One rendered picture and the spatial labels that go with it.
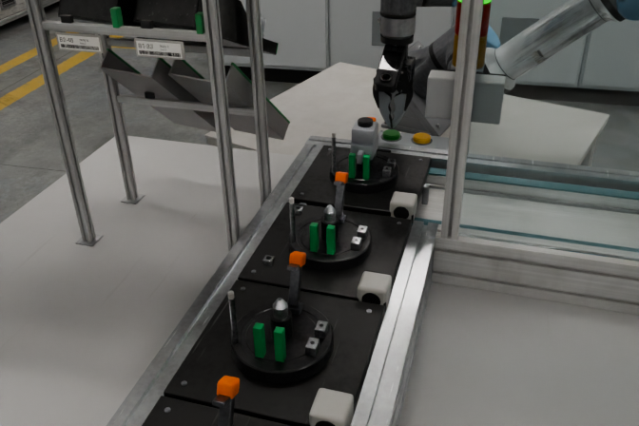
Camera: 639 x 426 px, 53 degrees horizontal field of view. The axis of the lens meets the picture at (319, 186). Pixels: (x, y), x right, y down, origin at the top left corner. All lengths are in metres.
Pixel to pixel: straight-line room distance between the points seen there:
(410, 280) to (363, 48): 3.38
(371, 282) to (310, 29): 3.49
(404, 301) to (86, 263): 0.64
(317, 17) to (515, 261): 3.35
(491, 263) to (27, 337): 0.80
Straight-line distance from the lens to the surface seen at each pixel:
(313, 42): 4.41
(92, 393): 1.07
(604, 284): 1.20
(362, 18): 4.29
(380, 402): 0.86
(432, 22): 4.25
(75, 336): 1.18
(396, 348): 0.93
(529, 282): 1.19
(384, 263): 1.06
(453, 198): 1.12
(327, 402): 0.82
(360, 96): 2.00
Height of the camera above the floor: 1.60
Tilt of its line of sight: 30 degrees down
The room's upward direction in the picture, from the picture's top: 1 degrees counter-clockwise
